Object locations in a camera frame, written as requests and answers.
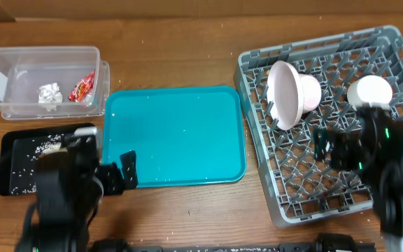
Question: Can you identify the pink round plate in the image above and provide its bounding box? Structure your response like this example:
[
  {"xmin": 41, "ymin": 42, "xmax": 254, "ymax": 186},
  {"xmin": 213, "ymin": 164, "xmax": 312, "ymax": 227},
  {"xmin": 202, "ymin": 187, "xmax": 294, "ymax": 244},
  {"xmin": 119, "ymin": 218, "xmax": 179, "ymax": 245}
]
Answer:
[{"xmin": 267, "ymin": 61, "xmax": 304, "ymax": 130}]

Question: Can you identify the clear plastic waste bin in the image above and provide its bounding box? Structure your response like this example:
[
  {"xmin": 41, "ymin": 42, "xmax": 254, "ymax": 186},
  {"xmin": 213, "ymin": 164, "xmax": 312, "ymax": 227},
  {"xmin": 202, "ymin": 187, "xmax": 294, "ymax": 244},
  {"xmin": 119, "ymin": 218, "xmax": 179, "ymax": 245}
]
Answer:
[{"xmin": 0, "ymin": 46, "xmax": 111, "ymax": 120}]

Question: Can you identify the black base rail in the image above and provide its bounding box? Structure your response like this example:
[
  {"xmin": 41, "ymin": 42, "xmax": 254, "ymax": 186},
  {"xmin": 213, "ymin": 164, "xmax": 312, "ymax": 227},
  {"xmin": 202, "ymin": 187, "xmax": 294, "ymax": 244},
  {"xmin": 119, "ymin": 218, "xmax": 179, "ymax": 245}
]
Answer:
[{"xmin": 89, "ymin": 233, "xmax": 376, "ymax": 252}]

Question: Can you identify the foil ball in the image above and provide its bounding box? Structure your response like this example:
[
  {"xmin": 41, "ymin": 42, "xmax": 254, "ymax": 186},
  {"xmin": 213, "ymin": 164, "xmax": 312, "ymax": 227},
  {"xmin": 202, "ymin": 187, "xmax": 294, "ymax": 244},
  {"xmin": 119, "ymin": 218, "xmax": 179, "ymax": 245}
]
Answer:
[{"xmin": 38, "ymin": 83, "xmax": 63, "ymax": 111}]

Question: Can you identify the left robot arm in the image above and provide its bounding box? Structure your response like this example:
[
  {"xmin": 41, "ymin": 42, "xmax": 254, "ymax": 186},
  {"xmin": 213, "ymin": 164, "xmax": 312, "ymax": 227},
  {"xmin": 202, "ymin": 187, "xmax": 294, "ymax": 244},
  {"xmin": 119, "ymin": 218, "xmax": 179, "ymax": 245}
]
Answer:
[{"xmin": 15, "ymin": 127, "xmax": 138, "ymax": 252}]

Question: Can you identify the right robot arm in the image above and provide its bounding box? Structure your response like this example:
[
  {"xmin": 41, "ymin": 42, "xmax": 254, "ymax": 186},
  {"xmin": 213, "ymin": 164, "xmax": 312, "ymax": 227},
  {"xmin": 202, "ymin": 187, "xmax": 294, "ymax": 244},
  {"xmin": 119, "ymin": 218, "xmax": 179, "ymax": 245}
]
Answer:
[{"xmin": 313, "ymin": 105, "xmax": 403, "ymax": 251}]

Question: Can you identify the food scraps and rice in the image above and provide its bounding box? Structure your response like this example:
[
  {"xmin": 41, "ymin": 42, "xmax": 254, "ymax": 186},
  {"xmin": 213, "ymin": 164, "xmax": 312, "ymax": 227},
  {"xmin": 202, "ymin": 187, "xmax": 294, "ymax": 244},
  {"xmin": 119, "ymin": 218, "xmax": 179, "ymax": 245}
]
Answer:
[{"xmin": 32, "ymin": 134, "xmax": 64, "ymax": 156}]

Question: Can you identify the black waste tray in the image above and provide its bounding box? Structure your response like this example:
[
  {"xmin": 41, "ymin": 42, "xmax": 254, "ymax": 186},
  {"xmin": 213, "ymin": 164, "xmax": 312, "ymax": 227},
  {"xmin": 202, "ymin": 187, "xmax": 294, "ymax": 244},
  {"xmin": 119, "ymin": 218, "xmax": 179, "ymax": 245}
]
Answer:
[{"xmin": 0, "ymin": 122, "xmax": 93, "ymax": 196}]

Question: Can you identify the white small bowl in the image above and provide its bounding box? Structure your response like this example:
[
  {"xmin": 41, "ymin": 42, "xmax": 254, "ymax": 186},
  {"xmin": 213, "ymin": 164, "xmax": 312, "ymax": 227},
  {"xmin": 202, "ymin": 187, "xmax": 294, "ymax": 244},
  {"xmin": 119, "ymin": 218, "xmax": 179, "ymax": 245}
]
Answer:
[{"xmin": 347, "ymin": 75, "xmax": 393, "ymax": 109}]

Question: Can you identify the teal plastic tray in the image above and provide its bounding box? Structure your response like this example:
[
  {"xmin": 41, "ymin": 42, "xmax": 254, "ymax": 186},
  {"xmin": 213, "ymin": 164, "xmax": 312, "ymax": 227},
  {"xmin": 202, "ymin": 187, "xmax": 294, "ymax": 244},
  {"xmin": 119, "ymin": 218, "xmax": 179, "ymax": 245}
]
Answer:
[{"xmin": 102, "ymin": 85, "xmax": 247, "ymax": 188}]

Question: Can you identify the pink bowl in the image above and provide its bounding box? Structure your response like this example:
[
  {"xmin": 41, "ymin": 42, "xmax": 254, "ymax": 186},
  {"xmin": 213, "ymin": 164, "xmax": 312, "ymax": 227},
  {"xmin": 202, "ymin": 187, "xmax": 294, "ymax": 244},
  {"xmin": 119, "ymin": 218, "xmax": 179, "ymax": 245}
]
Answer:
[{"xmin": 299, "ymin": 74, "xmax": 322, "ymax": 113}]

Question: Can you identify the red foil snack wrapper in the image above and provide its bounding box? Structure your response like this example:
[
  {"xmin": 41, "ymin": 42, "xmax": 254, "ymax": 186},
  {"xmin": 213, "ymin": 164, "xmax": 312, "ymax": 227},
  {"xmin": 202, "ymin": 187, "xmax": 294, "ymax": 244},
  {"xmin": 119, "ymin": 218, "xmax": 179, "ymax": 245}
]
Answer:
[{"xmin": 68, "ymin": 71, "xmax": 95, "ymax": 102}]

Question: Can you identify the grey dishwasher rack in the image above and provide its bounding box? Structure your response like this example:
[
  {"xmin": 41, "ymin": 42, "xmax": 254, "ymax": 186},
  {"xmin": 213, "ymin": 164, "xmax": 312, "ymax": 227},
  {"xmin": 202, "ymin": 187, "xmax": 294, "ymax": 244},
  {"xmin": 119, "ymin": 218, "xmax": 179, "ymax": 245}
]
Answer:
[{"xmin": 234, "ymin": 25, "xmax": 403, "ymax": 227}]

